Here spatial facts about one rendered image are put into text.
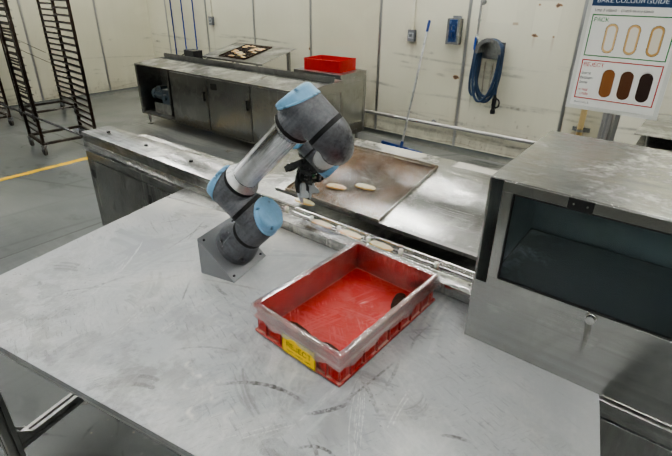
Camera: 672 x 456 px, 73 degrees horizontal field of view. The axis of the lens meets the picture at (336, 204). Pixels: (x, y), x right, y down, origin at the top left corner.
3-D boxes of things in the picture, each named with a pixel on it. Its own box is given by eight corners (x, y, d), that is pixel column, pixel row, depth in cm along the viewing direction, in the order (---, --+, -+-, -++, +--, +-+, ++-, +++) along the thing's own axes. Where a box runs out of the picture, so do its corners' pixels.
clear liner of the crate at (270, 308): (249, 330, 130) (247, 302, 126) (356, 262, 163) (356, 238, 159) (340, 393, 110) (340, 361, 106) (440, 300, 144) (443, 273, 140)
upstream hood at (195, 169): (83, 143, 277) (80, 129, 274) (112, 136, 290) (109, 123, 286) (217, 197, 208) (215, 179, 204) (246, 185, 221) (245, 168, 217)
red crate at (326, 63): (303, 69, 534) (303, 57, 529) (321, 65, 561) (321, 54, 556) (339, 73, 509) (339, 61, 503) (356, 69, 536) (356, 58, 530)
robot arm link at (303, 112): (228, 227, 149) (332, 125, 117) (195, 193, 148) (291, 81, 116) (248, 209, 159) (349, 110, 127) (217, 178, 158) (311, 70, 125)
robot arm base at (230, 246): (241, 273, 156) (256, 259, 150) (207, 243, 153) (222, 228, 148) (260, 247, 168) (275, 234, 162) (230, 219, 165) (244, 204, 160)
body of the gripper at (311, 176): (311, 187, 176) (311, 157, 171) (294, 182, 180) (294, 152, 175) (324, 181, 181) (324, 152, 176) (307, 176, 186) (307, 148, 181)
